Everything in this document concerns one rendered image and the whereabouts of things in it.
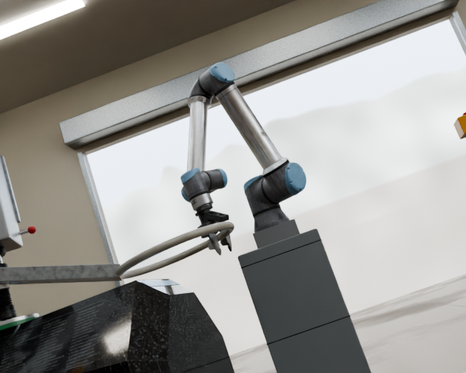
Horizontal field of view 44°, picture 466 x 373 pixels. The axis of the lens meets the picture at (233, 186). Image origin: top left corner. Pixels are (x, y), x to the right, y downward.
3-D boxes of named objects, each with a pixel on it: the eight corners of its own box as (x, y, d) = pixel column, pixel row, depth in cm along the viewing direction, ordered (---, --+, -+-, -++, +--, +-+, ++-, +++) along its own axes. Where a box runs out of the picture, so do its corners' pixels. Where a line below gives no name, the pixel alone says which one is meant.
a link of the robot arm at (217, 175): (209, 174, 260) (189, 177, 251) (225, 164, 252) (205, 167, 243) (217, 193, 258) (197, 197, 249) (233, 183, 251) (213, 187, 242)
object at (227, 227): (111, 271, 191) (107, 263, 191) (120, 286, 238) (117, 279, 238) (244, 217, 201) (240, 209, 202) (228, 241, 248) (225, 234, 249)
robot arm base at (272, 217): (259, 235, 302) (253, 217, 304) (293, 223, 298) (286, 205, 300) (251, 234, 283) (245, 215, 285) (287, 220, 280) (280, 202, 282)
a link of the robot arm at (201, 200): (213, 191, 240) (196, 195, 234) (218, 202, 239) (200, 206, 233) (202, 200, 247) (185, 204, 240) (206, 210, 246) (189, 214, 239)
